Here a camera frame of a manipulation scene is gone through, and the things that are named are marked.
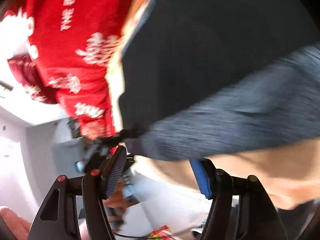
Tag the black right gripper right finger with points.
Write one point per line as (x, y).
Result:
(257, 217)

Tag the red printed blanket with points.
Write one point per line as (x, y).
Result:
(71, 42)

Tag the cream sofa cushion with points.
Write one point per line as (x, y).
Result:
(262, 169)

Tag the red tasselled pillow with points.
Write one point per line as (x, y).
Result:
(26, 74)

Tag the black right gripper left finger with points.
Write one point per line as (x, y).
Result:
(57, 216)

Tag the red yellow packet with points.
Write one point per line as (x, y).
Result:
(163, 233)

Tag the dark navy pants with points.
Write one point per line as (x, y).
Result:
(212, 79)

